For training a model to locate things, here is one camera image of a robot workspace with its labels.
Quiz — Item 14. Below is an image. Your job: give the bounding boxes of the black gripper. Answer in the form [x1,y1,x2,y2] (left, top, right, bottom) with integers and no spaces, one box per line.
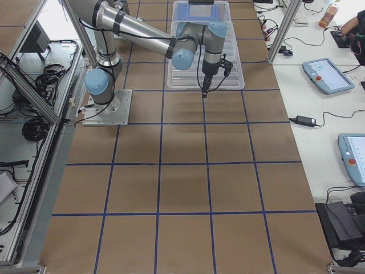
[201,54,233,99]

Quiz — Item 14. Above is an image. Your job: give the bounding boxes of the clear plastic box lid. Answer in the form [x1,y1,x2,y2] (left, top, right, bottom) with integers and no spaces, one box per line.
[166,21,246,90]

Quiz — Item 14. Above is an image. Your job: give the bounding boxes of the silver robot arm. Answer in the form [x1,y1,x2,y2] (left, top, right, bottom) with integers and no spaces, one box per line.
[70,1,233,116]

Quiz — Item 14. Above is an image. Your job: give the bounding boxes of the person forearm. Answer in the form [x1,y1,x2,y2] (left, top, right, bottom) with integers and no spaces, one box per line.
[341,17,364,35]

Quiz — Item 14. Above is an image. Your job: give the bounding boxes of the clear plastic storage box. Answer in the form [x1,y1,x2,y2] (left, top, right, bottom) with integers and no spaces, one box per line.
[172,1,232,22]

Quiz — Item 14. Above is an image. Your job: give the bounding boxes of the black power adapter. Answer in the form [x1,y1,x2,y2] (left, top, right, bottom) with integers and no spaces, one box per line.
[289,115,317,127]

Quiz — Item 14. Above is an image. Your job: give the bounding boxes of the blue teach pendant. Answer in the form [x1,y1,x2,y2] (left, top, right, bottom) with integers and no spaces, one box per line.
[338,134,364,187]
[302,58,355,95]

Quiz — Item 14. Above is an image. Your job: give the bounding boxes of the orange bottle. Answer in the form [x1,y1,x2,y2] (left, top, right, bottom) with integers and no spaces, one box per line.
[318,2,339,29]

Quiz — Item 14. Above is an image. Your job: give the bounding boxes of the black box latch handle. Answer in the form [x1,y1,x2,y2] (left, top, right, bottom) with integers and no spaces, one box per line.
[188,0,214,5]

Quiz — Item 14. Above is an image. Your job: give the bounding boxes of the aluminium frame post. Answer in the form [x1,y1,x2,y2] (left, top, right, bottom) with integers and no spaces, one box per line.
[267,0,301,65]

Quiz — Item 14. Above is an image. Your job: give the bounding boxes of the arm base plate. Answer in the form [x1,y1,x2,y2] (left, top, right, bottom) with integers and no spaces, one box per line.
[82,90,133,126]

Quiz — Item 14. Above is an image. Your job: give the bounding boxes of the black cable bundle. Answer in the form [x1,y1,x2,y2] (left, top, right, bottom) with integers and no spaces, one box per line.
[22,115,48,142]

